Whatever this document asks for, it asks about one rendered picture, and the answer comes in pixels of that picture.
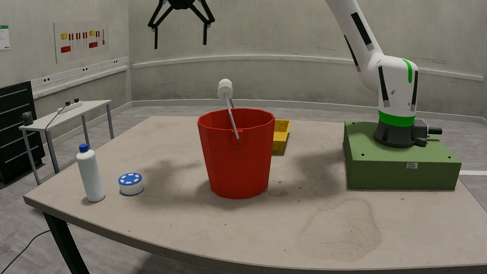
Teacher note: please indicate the white plastic bottle with blue cap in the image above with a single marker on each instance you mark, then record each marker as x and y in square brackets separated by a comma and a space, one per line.
[89, 171]

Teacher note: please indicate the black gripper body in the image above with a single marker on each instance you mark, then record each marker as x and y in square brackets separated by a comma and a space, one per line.
[181, 5]

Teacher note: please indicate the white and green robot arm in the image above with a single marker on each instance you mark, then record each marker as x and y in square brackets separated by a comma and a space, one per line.
[395, 79]

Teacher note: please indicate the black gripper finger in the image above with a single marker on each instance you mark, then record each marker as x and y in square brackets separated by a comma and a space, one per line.
[154, 27]
[207, 23]

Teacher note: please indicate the yellow square tray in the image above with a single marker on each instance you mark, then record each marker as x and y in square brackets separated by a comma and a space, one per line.
[280, 135]

